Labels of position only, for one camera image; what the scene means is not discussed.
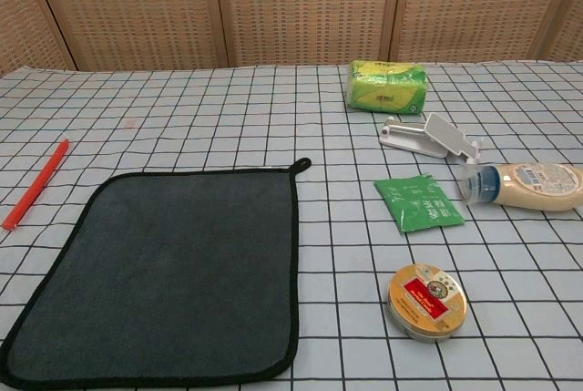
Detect grey and yellow cloth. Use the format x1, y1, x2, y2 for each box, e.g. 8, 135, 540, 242
0, 158, 312, 388

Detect checkered grid tablecloth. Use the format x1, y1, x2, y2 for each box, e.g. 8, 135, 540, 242
0, 58, 583, 391

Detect green tissue pack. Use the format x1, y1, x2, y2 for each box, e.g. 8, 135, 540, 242
346, 59, 432, 117

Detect green tea sachet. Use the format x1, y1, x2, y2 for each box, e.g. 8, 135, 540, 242
373, 172, 465, 234

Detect white folding phone stand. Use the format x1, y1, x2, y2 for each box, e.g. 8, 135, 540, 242
377, 112, 485, 164

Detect woven rattan folding screen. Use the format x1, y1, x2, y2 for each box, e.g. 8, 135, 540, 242
0, 0, 583, 76

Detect round gold lozenge tin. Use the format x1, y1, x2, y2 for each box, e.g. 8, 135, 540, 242
386, 263, 469, 345

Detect cream squeeze bottle blue cap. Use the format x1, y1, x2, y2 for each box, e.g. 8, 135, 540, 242
459, 161, 583, 213

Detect red plastic sealing stick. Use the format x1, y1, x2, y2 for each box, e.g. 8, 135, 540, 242
1, 138, 71, 231

